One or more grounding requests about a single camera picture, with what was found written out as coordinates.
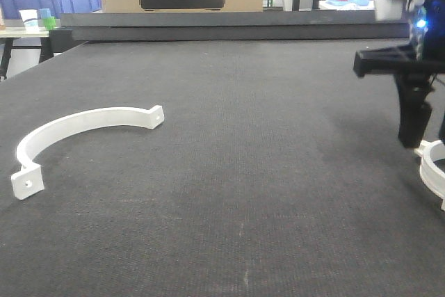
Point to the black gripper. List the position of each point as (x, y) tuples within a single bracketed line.
[(426, 18)]

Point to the small white pipe clamp half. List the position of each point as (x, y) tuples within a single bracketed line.
[(431, 175)]

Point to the large white pipe clamp half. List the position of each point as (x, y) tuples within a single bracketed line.
[(28, 181)]

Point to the light blue tray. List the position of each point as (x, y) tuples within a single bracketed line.
[(361, 3)]

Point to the green small cup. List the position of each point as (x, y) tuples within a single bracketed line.
[(49, 23)]

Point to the blue small cup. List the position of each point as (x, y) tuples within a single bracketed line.
[(44, 13)]

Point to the white paper cup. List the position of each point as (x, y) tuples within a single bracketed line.
[(30, 19)]

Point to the white side table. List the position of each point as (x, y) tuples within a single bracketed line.
[(10, 34)]

